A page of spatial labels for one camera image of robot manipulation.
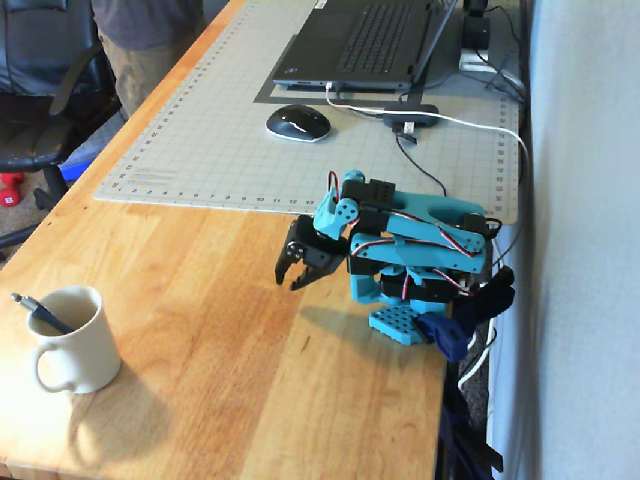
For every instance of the black computer mouse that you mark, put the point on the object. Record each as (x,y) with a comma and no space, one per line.
(298,122)

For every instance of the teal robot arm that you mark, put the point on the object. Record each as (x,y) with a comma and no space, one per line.
(425,240)

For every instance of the black power adapter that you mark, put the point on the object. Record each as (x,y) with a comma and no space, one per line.
(476,32)

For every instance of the black USB hub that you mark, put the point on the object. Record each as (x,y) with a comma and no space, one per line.
(425,116)

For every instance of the grey gridded cutting mat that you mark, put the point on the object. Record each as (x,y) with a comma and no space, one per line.
(225,150)

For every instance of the silver flat device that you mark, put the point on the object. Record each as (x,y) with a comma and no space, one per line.
(475,60)

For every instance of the person in grey shirt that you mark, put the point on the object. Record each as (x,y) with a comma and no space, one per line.
(145,25)

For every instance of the dark grey laptop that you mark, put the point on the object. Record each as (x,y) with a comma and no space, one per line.
(370,40)

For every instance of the white ceramic mug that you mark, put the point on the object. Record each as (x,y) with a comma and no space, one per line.
(90,350)

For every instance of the black ballpoint pen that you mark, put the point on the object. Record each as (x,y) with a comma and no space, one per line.
(47,316)

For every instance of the blue table clamp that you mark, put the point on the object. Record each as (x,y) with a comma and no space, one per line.
(445,335)

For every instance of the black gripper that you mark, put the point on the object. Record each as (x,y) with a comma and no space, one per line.
(316,253)

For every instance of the red dumbbell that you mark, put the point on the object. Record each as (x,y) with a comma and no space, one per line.
(9,192)

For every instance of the black office chair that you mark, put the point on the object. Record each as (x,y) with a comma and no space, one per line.
(30,140)

